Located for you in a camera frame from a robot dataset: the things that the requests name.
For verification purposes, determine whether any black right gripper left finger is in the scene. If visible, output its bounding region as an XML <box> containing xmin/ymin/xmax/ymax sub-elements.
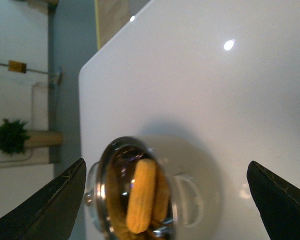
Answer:
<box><xmin>0</xmin><ymin>158</ymin><xmax>87</xmax><ymax>240</ymax></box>

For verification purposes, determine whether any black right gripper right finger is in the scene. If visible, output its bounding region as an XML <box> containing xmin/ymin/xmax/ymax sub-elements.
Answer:
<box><xmin>246</xmin><ymin>161</ymin><xmax>300</xmax><ymax>240</ymax></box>

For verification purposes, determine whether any yellow corn cob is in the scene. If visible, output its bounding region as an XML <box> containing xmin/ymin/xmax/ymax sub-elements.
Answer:
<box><xmin>126</xmin><ymin>159</ymin><xmax>157</xmax><ymax>234</ymax></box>

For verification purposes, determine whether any glass pot lid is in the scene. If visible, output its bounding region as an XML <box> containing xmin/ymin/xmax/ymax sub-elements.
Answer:
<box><xmin>84</xmin><ymin>161</ymin><xmax>108</xmax><ymax>234</ymax></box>

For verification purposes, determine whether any white electric cooking pot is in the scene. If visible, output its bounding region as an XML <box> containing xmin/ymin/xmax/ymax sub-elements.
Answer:
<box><xmin>99</xmin><ymin>135</ymin><xmax>221</xmax><ymax>240</ymax></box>

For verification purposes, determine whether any green potted plant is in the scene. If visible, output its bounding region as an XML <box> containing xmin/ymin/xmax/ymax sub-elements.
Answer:
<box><xmin>0</xmin><ymin>118</ymin><xmax>63</xmax><ymax>156</ymax></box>

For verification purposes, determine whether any yellow tag on wall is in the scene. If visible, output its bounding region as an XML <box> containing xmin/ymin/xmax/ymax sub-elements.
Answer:
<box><xmin>8</xmin><ymin>60</ymin><xmax>27</xmax><ymax>74</ymax></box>

